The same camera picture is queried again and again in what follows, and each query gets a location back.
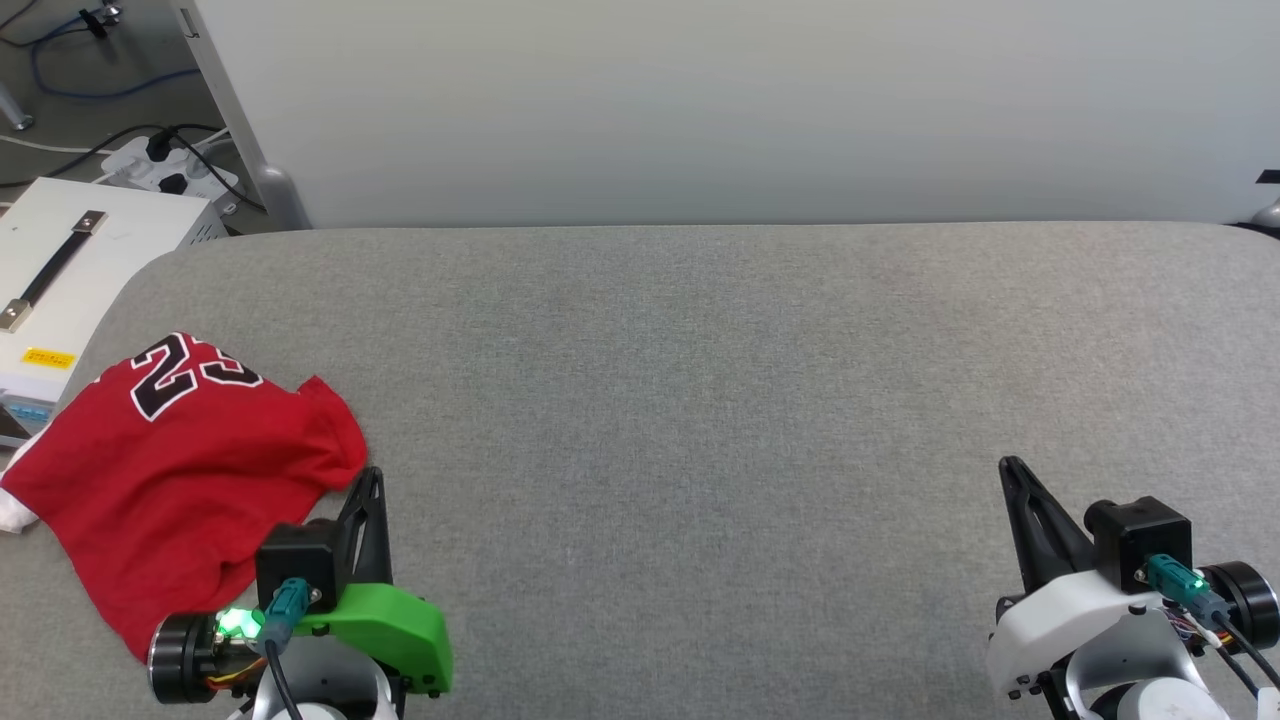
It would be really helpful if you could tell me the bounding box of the red Bulls basketball jersey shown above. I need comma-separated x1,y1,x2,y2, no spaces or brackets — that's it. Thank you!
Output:
0,332,369,663

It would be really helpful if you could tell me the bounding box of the white power strip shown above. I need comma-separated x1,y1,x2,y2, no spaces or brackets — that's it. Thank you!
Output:
98,134,243,217

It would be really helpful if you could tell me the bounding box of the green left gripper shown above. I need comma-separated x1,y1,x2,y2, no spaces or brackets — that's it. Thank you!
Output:
148,467,454,705

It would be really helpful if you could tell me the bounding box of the black strap box handle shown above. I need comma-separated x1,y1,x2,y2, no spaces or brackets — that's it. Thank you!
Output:
0,210,109,334

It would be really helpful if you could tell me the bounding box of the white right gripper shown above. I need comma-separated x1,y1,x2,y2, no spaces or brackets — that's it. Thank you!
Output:
985,456,1280,701

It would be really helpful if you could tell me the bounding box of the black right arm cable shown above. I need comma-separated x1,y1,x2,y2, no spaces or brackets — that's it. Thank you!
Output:
1140,553,1280,701

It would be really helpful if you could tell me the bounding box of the black floor cable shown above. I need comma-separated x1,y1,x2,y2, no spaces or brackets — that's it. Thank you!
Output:
0,122,268,213

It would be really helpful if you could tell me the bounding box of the blue floor cable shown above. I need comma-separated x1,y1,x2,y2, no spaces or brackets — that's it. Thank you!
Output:
28,8,203,102

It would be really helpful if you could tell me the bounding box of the white partition panel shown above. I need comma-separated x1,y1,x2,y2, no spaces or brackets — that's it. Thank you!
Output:
168,0,1280,231

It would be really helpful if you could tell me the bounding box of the thin white floor cable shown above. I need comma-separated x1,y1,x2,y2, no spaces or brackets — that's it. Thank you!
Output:
0,134,123,158

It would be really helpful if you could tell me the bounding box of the white equipment box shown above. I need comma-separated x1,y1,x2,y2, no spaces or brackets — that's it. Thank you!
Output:
0,177,230,451

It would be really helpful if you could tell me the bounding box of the grey metal leg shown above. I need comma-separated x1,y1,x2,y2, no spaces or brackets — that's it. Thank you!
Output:
0,82,37,132

